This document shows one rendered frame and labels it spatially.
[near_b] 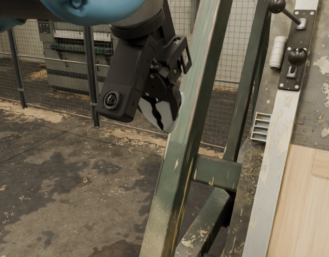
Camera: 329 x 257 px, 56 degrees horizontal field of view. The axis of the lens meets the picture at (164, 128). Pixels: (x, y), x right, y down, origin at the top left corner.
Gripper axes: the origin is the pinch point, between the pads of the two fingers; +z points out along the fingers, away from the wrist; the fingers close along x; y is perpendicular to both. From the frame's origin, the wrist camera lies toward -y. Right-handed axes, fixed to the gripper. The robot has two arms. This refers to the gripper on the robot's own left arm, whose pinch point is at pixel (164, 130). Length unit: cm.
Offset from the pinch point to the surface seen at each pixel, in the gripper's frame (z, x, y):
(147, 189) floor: 190, 104, 66
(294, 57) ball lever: 3.4, -14.5, 27.2
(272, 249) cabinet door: 37.2, -18.2, 1.0
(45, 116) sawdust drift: 227, 330, 130
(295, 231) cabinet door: 34.5, -21.9, 5.9
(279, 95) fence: 16.9, -11.5, 29.8
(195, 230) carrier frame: 69, 10, 9
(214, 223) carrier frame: 72, 6, 15
